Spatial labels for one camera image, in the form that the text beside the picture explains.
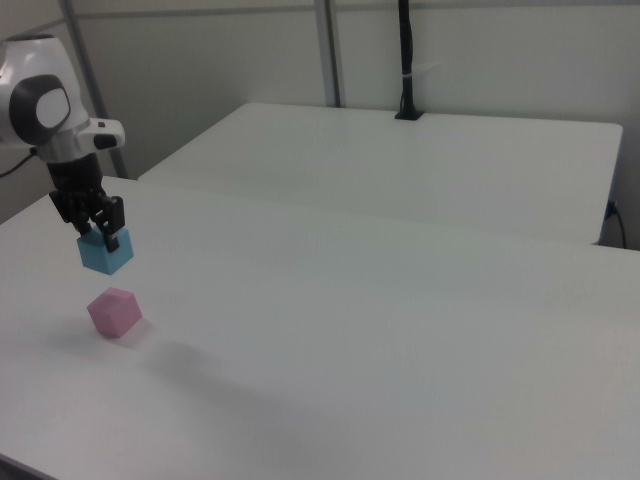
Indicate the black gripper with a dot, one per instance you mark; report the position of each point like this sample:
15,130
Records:
77,190

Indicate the white rectangular table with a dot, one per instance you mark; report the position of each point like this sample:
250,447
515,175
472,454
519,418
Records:
400,165

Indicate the black camera stand pole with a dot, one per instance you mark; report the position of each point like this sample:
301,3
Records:
407,50

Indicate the grey metal frame post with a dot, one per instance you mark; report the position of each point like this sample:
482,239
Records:
87,65
331,50

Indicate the pink cube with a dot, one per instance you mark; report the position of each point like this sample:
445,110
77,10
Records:
112,315

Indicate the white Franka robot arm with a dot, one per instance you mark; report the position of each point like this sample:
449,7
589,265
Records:
45,110

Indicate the blue cube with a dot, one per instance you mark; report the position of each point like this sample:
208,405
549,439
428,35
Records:
100,261

